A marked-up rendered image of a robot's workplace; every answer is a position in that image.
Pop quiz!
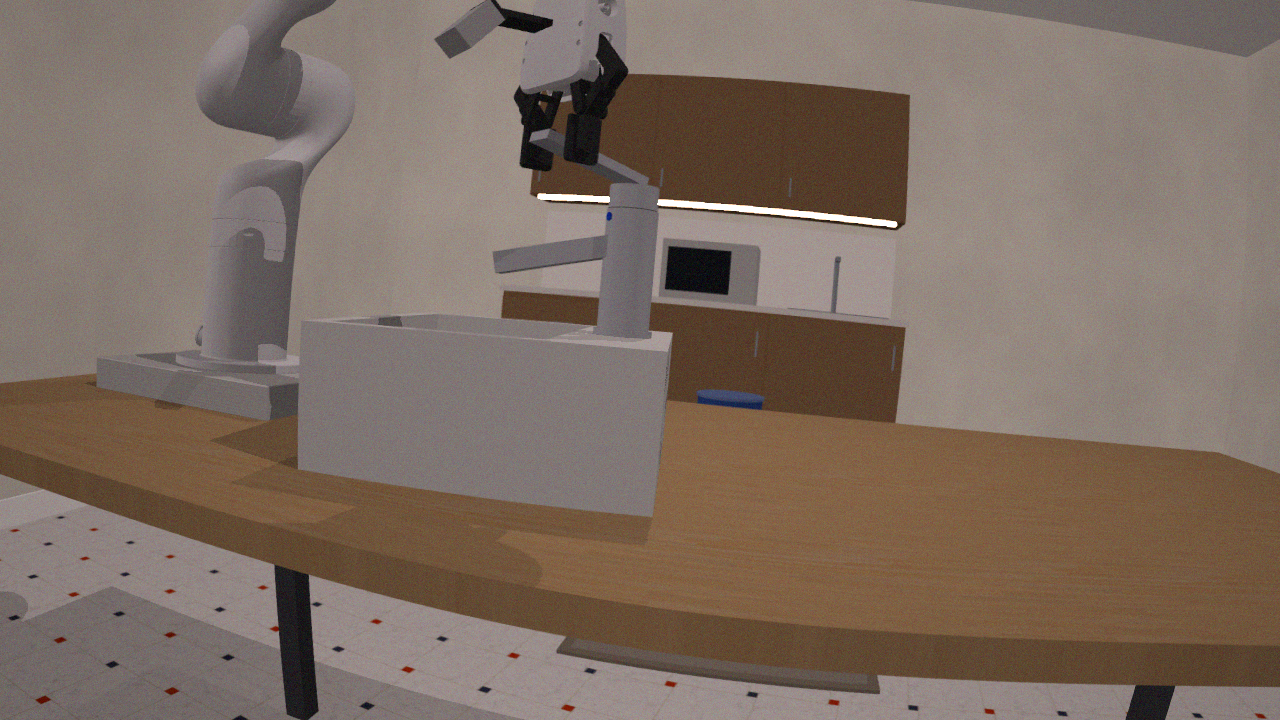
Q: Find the grey mixer tap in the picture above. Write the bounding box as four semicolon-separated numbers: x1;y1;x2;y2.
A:
493;129;660;340

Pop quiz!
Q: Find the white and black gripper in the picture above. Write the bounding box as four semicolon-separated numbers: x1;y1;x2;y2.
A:
515;0;628;170

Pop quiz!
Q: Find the grey sink basin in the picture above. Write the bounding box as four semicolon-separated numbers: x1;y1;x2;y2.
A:
298;313;673;518

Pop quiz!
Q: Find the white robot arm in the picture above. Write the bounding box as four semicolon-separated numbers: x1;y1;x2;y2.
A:
175;0;553;374

